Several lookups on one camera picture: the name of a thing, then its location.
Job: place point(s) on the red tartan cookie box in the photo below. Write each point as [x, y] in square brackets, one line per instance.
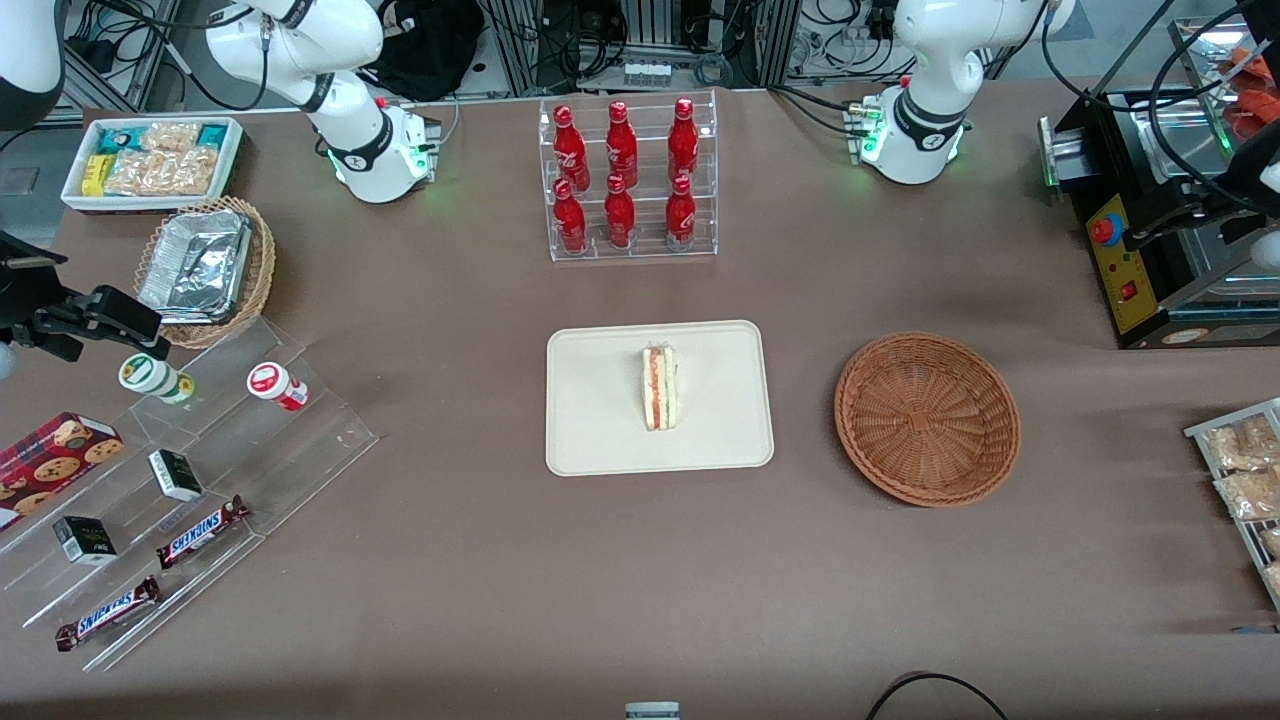
[50, 460]

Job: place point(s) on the small black carton box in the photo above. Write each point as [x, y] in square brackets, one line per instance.
[85, 540]
[176, 475]

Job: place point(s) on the yellow snack packet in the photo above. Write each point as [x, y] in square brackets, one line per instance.
[94, 175]

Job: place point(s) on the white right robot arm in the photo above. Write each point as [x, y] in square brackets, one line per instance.
[355, 140]

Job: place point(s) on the clear nut snack packet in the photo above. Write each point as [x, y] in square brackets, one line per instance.
[1240, 445]
[1250, 495]

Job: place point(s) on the plastic-wrapped triangle sandwich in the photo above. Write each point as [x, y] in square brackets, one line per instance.
[660, 390]

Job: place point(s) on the Snickers chocolate bar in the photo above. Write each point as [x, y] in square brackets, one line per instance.
[107, 613]
[202, 532]

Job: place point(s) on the red-lid white cup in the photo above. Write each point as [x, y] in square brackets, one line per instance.
[278, 386]

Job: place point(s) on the black machine with yellow panel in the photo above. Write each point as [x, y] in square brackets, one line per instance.
[1125, 290]

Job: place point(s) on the white power strip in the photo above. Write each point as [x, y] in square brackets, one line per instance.
[646, 73]

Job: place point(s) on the white rectangular snack bin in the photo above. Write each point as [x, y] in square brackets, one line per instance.
[75, 200]

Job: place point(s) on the silver metal frame tray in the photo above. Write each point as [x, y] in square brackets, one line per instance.
[1215, 60]

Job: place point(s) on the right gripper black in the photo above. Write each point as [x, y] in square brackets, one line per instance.
[22, 292]

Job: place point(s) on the clear acrylic stepped shelf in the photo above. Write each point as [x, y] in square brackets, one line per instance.
[250, 450]

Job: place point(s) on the clear acrylic bottle rack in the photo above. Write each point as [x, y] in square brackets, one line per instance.
[632, 250]

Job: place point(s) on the light wicker basket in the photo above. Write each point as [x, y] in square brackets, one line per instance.
[258, 270]

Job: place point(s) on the green-lid sunflower cup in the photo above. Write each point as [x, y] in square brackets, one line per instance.
[155, 378]

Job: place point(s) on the red cola bottle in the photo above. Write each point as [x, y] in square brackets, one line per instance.
[681, 215]
[621, 145]
[684, 140]
[570, 220]
[619, 215]
[570, 150]

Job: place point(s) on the aluminium foil tray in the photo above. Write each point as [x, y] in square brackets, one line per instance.
[195, 265]

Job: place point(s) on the teal snack packet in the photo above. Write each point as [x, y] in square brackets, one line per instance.
[117, 139]
[213, 135]

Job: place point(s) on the clear cracker snack packet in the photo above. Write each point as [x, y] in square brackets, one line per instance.
[170, 135]
[160, 172]

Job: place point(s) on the small grey white device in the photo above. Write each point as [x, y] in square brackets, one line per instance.
[652, 711]

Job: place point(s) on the black bag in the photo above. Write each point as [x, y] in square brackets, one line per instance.
[430, 50]

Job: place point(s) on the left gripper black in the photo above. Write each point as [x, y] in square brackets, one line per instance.
[1222, 193]

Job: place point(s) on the brown round wicker basket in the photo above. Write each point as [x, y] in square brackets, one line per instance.
[927, 420]

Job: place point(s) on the cream rectangular plastic tray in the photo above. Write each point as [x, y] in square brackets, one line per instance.
[600, 420]

